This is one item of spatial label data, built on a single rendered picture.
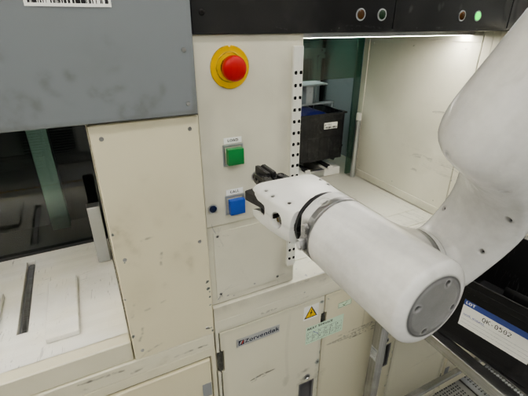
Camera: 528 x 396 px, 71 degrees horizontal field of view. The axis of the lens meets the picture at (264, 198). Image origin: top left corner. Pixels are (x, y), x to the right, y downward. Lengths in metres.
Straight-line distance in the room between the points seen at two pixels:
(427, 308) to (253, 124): 0.45
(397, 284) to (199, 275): 0.50
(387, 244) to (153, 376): 0.67
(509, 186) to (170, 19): 0.47
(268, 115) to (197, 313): 0.43
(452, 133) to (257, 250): 0.56
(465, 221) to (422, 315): 0.12
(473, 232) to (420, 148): 0.87
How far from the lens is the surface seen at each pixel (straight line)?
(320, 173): 1.46
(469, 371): 0.97
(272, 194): 0.46
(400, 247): 0.34
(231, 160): 0.66
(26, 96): 0.59
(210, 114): 0.64
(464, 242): 0.42
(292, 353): 1.05
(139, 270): 0.72
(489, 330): 0.93
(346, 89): 1.69
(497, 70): 0.30
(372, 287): 0.33
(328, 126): 1.42
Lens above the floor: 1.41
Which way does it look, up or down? 25 degrees down
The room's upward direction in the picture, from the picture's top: straight up
